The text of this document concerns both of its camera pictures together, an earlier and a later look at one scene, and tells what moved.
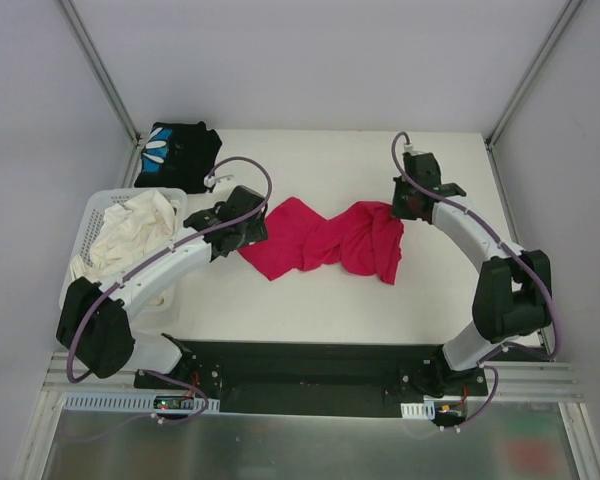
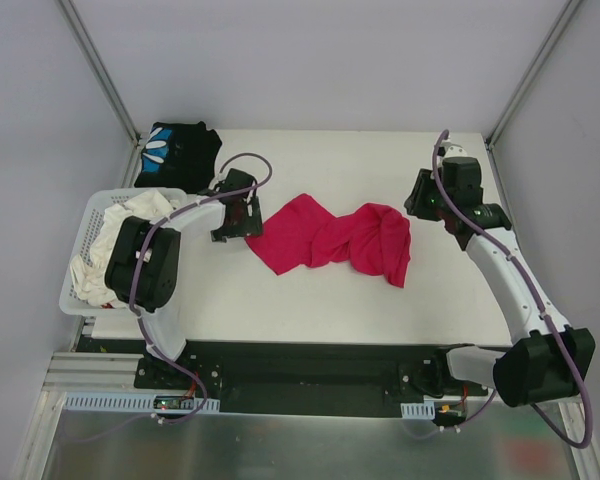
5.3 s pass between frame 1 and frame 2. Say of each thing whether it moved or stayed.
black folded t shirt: stayed
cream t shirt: stayed
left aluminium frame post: stayed
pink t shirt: moved
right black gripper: moved
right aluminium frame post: stayed
